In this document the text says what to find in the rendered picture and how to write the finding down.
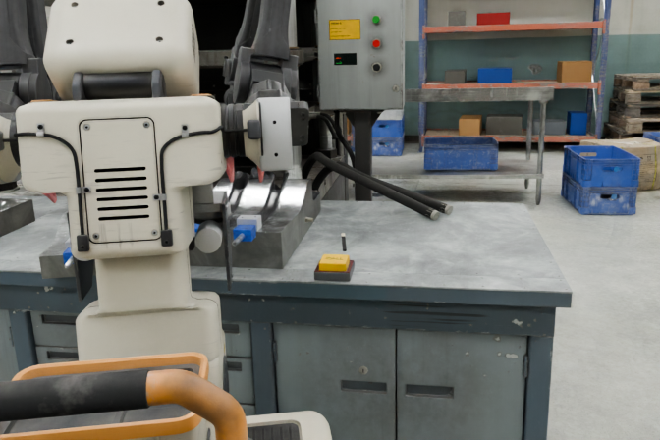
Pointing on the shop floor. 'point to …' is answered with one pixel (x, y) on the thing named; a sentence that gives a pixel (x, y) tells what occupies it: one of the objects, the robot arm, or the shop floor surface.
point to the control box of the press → (360, 66)
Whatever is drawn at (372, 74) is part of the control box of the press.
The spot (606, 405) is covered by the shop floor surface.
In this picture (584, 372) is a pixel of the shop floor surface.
